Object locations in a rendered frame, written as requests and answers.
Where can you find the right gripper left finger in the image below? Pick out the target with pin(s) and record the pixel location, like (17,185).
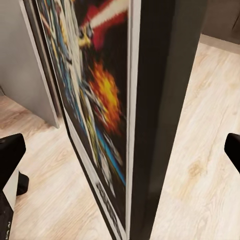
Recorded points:
(12,149)

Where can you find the dishwasher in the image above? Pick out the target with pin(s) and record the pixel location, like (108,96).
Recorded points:
(42,54)

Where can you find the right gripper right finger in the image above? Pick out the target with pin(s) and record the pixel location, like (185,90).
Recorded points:
(232,149)

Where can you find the poster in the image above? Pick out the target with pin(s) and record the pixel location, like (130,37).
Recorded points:
(121,70)

